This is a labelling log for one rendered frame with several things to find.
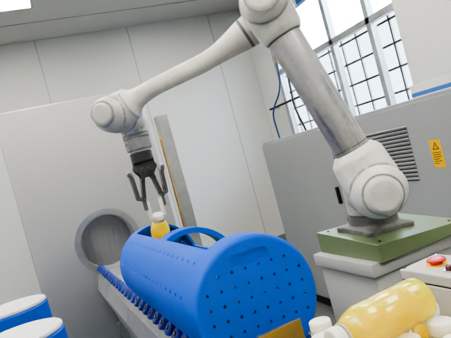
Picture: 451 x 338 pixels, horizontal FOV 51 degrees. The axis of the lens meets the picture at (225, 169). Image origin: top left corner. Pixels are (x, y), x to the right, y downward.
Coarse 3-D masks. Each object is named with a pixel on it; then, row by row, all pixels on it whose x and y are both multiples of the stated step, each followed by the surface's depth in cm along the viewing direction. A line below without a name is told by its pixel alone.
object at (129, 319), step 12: (120, 276) 257; (108, 288) 248; (108, 300) 245; (120, 300) 214; (120, 312) 212; (132, 312) 188; (132, 324) 187; (144, 324) 168; (132, 336) 246; (144, 336) 167; (156, 336) 152
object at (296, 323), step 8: (296, 320) 94; (280, 328) 92; (288, 328) 93; (296, 328) 94; (256, 336) 91; (264, 336) 91; (272, 336) 92; (280, 336) 92; (288, 336) 93; (296, 336) 94; (304, 336) 94
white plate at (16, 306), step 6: (36, 294) 207; (42, 294) 204; (18, 300) 205; (24, 300) 201; (30, 300) 197; (36, 300) 194; (42, 300) 195; (0, 306) 202; (6, 306) 198; (12, 306) 195; (18, 306) 191; (24, 306) 188; (30, 306) 188; (0, 312) 190; (6, 312) 187; (12, 312) 184; (18, 312) 184; (0, 318) 182
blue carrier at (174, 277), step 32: (128, 256) 160; (160, 256) 125; (192, 256) 105; (224, 256) 96; (256, 256) 99; (288, 256) 101; (160, 288) 118; (192, 288) 96; (224, 288) 95; (256, 288) 98; (288, 288) 101; (192, 320) 95; (224, 320) 95; (256, 320) 98; (288, 320) 100
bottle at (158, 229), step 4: (152, 220) 161; (164, 220) 162; (152, 224) 161; (156, 224) 160; (160, 224) 160; (164, 224) 160; (152, 228) 160; (156, 228) 160; (160, 228) 160; (164, 228) 160; (168, 228) 162; (152, 232) 161; (156, 232) 160; (160, 232) 160; (164, 232) 160; (168, 232) 162; (152, 236) 161; (156, 236) 160; (160, 236) 160
